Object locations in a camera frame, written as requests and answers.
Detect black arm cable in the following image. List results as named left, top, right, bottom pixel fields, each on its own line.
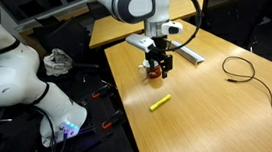
left=161, top=0, right=207, bottom=53

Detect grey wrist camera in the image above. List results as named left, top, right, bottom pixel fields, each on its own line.
left=124, top=31, right=157, bottom=54

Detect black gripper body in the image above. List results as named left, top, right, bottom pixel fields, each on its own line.
left=151, top=35, right=171, bottom=56

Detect black clamp with orange tip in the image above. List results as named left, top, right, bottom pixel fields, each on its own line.
left=100, top=109, right=126, bottom=130
left=91, top=83, right=113, bottom=100

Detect crumpled grey cloth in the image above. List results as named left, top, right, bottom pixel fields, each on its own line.
left=41, top=46, right=76, bottom=79

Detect black mesh office chair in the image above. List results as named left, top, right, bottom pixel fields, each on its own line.
left=198, top=0, right=272, bottom=52

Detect aluminium angle bar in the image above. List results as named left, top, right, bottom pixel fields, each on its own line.
left=169, top=37, right=207, bottom=68

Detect black robot stand platform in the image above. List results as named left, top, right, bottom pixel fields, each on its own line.
left=0, top=68, right=135, bottom=152

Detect yellow marker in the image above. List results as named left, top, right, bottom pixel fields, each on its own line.
left=148, top=94, right=173, bottom=113

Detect long wooden table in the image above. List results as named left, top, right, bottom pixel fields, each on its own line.
left=84, top=0, right=237, bottom=50

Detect black padded chair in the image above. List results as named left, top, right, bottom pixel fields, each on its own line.
left=32, top=11, right=95, bottom=69

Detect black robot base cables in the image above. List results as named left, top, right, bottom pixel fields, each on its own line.
left=32, top=101, right=71, bottom=152

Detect black cable on table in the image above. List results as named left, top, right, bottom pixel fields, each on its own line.
left=221, top=52, right=272, bottom=145

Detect red and white mug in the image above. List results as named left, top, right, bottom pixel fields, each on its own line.
left=137, top=58, right=162, bottom=82

